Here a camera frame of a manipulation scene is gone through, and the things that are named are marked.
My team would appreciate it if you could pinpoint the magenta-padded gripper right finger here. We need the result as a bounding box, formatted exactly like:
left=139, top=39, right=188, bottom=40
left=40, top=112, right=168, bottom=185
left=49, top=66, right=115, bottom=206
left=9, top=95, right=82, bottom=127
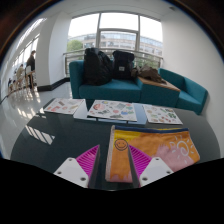
left=126, top=144, right=175, bottom=189

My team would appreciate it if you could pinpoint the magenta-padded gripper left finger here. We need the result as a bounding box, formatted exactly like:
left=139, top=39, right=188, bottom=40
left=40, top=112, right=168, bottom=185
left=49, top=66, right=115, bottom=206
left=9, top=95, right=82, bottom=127
left=53, top=144, right=102, bottom=189

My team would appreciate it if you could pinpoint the sticker sheet with green items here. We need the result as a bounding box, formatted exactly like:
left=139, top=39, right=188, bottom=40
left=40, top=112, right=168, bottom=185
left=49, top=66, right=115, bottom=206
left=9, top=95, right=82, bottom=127
left=142, top=104, right=184, bottom=126

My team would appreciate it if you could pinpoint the sticker sheet with red items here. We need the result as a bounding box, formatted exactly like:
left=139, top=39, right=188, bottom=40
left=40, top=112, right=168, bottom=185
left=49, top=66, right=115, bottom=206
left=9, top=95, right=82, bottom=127
left=43, top=97, right=85, bottom=116

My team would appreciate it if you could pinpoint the large colourful sticker sheet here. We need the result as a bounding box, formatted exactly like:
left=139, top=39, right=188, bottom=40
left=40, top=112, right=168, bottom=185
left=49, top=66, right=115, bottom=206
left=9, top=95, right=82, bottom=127
left=86, top=99, right=138, bottom=123

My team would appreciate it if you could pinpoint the wooden sofa table top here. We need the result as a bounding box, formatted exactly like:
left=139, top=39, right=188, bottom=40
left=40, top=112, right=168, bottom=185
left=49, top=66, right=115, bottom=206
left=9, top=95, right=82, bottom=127
left=137, top=76, right=181, bottom=93

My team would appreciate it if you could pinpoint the teal sofa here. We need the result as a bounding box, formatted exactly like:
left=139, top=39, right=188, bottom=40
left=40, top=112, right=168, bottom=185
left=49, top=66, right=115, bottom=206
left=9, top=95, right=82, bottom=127
left=68, top=59, right=209, bottom=116

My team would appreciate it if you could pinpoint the brown jacket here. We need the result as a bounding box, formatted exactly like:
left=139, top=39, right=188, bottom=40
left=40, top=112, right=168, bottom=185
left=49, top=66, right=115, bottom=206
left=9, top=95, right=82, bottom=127
left=131, top=64, right=167, bottom=84

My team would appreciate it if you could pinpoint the large plain black backpack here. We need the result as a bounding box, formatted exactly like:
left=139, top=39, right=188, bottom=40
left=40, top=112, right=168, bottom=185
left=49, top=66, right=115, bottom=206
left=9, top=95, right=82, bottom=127
left=82, top=47, right=114, bottom=86

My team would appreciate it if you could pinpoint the black backpack with label patch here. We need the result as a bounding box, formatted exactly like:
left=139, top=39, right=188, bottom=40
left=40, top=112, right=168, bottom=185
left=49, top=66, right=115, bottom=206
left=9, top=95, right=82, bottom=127
left=111, top=50, right=136, bottom=80

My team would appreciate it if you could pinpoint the person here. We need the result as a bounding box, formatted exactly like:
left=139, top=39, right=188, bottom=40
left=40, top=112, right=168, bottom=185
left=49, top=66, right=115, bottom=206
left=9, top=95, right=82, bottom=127
left=25, top=49, right=37, bottom=89

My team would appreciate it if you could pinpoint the metal window railing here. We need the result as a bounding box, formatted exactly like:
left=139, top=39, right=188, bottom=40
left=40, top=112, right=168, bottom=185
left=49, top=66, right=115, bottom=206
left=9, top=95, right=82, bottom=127
left=63, top=48, right=164, bottom=70

